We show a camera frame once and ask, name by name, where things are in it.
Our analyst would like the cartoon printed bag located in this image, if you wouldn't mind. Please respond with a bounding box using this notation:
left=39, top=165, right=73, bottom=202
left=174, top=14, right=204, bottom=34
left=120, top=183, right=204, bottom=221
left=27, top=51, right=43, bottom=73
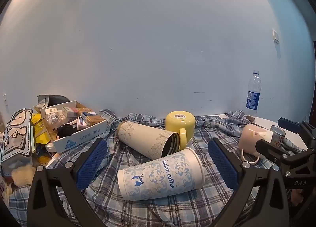
left=0, top=108, right=34, bottom=175

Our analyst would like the yellow packet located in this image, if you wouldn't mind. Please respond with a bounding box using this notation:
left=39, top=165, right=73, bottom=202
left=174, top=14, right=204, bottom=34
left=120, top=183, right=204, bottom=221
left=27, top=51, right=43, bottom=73
left=31, top=113, right=56, bottom=145

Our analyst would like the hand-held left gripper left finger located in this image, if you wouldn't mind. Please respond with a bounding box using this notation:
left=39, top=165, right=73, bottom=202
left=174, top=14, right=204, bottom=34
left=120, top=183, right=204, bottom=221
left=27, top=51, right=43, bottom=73
left=27, top=138, right=108, bottom=227

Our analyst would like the grey bag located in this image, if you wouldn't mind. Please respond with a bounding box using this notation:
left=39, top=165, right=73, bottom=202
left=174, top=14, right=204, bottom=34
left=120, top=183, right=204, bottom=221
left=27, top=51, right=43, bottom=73
left=34, top=94, right=71, bottom=114

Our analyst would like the blue plaid cloth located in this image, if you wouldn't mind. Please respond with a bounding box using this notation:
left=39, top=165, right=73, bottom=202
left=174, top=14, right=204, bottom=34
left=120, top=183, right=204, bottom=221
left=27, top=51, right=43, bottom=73
left=5, top=109, right=307, bottom=227

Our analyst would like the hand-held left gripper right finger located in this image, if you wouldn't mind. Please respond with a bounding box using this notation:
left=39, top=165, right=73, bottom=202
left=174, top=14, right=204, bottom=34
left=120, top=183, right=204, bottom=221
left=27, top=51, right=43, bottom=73
left=208, top=138, right=290, bottom=227

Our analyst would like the clear plastic packet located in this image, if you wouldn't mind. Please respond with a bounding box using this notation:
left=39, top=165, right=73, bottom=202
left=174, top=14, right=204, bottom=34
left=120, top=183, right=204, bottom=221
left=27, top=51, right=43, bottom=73
left=47, top=113, right=63, bottom=129

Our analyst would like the blue patterned paper cup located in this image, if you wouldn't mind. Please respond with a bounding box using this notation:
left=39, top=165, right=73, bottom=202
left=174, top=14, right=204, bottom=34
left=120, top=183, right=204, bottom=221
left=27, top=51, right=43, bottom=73
left=117, top=147, right=205, bottom=201

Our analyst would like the black round item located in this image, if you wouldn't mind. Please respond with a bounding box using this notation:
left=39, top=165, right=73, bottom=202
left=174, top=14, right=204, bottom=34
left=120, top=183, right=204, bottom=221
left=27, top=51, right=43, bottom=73
left=57, top=124, right=74, bottom=140

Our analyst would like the small printed tin can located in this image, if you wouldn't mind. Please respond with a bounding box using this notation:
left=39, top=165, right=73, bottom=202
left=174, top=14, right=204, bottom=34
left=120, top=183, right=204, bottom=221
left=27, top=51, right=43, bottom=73
left=269, top=125, right=286, bottom=147

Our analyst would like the blue white small carton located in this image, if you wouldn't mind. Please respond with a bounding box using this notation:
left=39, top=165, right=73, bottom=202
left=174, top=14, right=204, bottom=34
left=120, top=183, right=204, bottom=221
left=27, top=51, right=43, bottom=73
left=80, top=111, right=98, bottom=119

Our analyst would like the white cardboard box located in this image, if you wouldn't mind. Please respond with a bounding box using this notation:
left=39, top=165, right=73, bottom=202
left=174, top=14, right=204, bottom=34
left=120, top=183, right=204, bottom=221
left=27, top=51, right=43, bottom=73
left=39, top=100, right=108, bottom=154

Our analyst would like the clear plastic water bottle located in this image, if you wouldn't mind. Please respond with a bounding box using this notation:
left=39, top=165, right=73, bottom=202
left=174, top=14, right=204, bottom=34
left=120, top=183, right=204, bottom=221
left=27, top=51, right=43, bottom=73
left=245, top=70, right=262, bottom=110

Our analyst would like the cream floral thermos tumbler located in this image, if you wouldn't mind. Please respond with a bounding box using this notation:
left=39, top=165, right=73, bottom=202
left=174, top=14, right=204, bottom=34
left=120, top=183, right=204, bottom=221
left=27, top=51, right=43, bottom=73
left=117, top=121, right=181, bottom=161

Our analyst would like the brown small carton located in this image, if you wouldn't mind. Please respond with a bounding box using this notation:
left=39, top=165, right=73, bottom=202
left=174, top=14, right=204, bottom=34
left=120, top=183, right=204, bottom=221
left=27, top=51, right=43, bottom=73
left=85, top=114, right=104, bottom=127

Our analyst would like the yellow mug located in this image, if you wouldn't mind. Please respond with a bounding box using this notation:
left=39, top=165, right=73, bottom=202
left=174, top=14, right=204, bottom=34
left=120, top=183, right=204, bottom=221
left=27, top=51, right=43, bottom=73
left=165, top=111, right=196, bottom=151

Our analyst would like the beige fluffy plush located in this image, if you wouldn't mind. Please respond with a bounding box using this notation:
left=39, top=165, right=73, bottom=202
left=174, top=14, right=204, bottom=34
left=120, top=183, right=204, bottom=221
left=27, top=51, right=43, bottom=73
left=11, top=165, right=36, bottom=187

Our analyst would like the pink mug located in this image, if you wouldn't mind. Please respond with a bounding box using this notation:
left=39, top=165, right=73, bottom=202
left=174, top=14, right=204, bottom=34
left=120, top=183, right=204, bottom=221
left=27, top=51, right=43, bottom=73
left=237, top=123, right=273, bottom=166

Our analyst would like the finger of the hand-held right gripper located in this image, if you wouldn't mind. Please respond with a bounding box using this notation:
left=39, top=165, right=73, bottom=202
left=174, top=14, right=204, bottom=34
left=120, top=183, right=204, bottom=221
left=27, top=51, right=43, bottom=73
left=255, top=139, right=316, bottom=191
left=278, top=118, right=316, bottom=149

